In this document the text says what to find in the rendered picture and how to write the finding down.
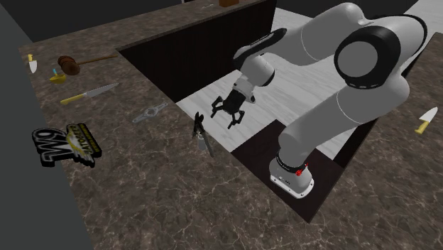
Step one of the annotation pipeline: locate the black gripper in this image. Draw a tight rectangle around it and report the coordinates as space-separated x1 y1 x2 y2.
210 89 247 131

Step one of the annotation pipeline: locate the black and grey corkscrew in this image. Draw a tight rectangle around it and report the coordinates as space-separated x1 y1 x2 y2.
192 111 215 158

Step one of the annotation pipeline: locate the dark robot stand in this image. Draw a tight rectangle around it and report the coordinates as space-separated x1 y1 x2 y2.
231 119 346 224

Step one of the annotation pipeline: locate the grey winged metal tool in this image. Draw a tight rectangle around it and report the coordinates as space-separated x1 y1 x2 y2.
131 102 169 124

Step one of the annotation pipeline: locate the black and yellow logo sign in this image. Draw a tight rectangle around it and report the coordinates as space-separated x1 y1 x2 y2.
31 122 103 169

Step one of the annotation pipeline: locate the brown wooden mallet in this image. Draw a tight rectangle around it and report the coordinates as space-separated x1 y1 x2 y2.
57 53 119 77

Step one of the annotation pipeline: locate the yellow-handled serrated knife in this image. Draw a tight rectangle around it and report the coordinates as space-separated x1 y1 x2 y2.
60 82 120 106

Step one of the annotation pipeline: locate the yellow scoop with blue handle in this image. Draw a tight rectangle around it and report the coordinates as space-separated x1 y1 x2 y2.
49 67 67 85

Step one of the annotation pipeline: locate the small yellow-handled white knife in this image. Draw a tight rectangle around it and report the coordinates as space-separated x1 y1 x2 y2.
27 53 38 75

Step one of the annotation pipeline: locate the yellow-handled chef knife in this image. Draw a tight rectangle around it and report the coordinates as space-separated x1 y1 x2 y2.
414 106 439 136

